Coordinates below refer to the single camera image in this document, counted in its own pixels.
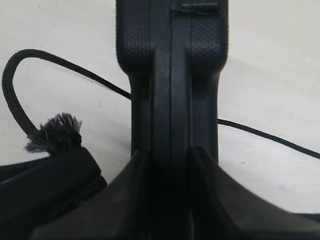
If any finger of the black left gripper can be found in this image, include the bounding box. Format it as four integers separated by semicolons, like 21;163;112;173
0;147;103;240

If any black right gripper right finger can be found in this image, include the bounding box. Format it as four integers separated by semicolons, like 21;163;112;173
189;147;320;240

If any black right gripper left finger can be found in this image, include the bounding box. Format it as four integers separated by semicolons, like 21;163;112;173
31;150;151;240

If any black cord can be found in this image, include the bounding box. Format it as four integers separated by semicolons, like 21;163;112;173
1;48;320;201

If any black plastic carrying case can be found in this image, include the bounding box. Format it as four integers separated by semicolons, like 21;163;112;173
115;0;229;176

